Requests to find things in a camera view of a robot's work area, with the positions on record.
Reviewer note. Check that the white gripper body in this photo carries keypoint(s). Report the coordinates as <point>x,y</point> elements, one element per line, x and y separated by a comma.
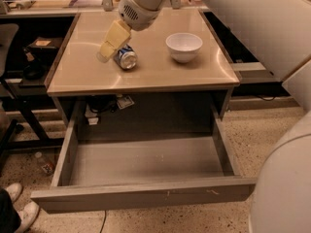
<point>137,16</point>

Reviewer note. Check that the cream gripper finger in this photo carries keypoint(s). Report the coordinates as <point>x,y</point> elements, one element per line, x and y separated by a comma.
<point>117,37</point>

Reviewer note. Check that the blue pepsi can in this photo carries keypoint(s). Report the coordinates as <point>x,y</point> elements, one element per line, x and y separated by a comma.
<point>126,58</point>

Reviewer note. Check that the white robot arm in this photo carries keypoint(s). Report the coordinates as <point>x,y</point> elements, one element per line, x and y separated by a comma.
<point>278,34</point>

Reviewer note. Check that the grey cabinet with beige top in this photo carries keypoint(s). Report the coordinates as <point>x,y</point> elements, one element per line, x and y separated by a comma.
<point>80,72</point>

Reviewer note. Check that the grey open top drawer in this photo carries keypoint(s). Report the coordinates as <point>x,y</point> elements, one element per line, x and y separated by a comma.
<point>132,160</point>

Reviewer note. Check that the white ceramic bowl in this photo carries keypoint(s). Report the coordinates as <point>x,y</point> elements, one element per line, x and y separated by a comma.
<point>183,47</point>

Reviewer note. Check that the white paper tag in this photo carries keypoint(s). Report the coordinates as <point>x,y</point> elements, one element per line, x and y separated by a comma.
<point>124,102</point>

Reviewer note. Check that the black box with label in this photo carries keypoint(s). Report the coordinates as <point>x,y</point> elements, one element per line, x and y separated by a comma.
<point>45,44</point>

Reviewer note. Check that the dark office chair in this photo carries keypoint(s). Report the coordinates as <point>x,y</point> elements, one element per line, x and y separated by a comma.
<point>7,33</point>

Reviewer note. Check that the plastic bottle on floor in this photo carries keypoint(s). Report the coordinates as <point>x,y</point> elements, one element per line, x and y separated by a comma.
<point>44,163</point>

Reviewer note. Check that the white shoe upper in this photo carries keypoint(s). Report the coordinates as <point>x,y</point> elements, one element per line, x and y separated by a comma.
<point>14,190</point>

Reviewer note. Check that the white shoe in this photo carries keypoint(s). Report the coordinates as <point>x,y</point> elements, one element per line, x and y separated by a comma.
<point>27,216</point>
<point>14,190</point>

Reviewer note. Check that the white shoe lower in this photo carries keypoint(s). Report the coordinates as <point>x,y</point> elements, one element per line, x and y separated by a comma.
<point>27,216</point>

